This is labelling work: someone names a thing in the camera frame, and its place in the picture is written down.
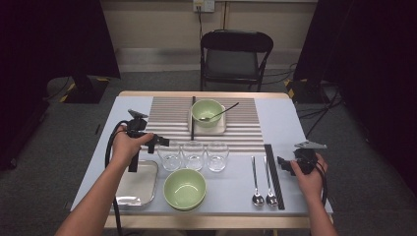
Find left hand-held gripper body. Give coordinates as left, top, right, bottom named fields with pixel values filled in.
left=125, top=108, right=161, bottom=173

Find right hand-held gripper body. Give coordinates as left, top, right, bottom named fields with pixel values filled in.
left=291, top=139, right=328, bottom=175

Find row of black chopsticks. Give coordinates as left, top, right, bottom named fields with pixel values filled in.
left=264, top=143, right=286, bottom=211

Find clear drinking glass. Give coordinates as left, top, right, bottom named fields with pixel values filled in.
left=181, top=140, right=206, bottom=171
left=156, top=141, right=182, bottom=172
left=206, top=141, right=230, bottom=173

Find white square plate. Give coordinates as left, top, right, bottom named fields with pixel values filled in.
left=187, top=104, right=227, bottom=137
left=114, top=159, right=159, bottom=207

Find green bowl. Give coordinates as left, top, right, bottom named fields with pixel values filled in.
left=162, top=168, right=208, bottom=209
left=191, top=98, right=225, bottom=129
left=166, top=201, right=205, bottom=212

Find metal spoon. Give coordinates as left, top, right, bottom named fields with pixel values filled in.
left=250, top=155, right=266, bottom=207
left=263, top=155, right=279, bottom=207
left=199, top=101, right=240, bottom=122

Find person's left hand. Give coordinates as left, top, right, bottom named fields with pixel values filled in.
left=110, top=125, right=155, bottom=166

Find person's right hand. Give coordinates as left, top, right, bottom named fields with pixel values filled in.
left=289, top=152, right=328, bottom=201

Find striped woven placemat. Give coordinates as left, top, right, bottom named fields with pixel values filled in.
left=141, top=95, right=266, bottom=154

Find black stand base hazard tape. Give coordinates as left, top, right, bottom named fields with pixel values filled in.
left=59, top=74, right=110, bottom=105
left=284, top=78, right=330, bottom=105

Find black curtain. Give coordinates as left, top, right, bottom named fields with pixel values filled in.
left=292, top=0, right=417, bottom=198
left=0, top=0, right=121, bottom=99

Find dark low block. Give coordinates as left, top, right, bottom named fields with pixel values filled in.
left=0, top=97, right=51, bottom=171

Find black folding chair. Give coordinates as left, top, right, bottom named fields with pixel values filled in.
left=200, top=29, right=274, bottom=92

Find right hand-held gripper black cable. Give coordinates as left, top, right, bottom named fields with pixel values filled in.
left=314, top=160, right=329, bottom=207

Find hand-held gripper black cable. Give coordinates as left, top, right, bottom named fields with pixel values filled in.
left=314, top=160, right=329, bottom=207
left=103, top=119, right=130, bottom=236

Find left hand-held gripper black cable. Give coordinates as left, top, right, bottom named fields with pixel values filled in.
left=103, top=119, right=130, bottom=236

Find black floor cable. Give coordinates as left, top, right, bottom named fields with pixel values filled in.
left=262, top=62, right=298, bottom=87
left=42, top=77, right=72, bottom=101
left=296, top=83, right=343, bottom=139

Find black plugged wall cable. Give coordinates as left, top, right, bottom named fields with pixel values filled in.
left=196, top=5, right=205, bottom=42

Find white wall socket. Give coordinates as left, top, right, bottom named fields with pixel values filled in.
left=192, top=0, right=215, bottom=14

